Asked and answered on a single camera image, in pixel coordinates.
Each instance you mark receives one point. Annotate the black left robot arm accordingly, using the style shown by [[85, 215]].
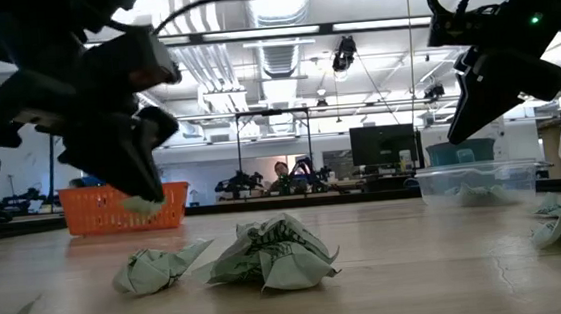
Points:
[[39, 20]]

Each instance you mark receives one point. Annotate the black background robot arm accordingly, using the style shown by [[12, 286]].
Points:
[[240, 182], [311, 169]]

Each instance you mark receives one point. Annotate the orange plastic basket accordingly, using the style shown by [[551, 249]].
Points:
[[94, 212]]

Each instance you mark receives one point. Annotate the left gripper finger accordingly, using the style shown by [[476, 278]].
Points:
[[150, 157], [104, 151]]

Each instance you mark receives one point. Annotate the silver ventilation duct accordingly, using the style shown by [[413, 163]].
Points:
[[279, 6]]

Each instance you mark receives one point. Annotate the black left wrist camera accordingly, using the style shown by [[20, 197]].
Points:
[[127, 58]]

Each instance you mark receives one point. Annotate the person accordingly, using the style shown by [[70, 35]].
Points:
[[281, 169]]

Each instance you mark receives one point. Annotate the black metal table frame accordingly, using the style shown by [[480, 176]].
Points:
[[314, 201]]

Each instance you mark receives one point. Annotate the thin black stand pole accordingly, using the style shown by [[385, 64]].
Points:
[[53, 170]]

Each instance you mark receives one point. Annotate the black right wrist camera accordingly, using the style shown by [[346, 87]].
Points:
[[456, 28]]

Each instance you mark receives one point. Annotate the white bottle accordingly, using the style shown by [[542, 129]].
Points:
[[405, 159]]

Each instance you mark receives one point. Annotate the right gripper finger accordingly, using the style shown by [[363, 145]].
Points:
[[481, 96]]

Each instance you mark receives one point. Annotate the clear plastic container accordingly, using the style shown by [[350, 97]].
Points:
[[477, 174]]

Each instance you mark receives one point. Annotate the black ceiling camera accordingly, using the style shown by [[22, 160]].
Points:
[[434, 91], [344, 54]]

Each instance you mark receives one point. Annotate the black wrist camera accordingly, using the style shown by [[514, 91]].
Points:
[[456, 28], [127, 58]]

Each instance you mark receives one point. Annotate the black background rig frame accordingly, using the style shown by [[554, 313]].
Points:
[[272, 112]]

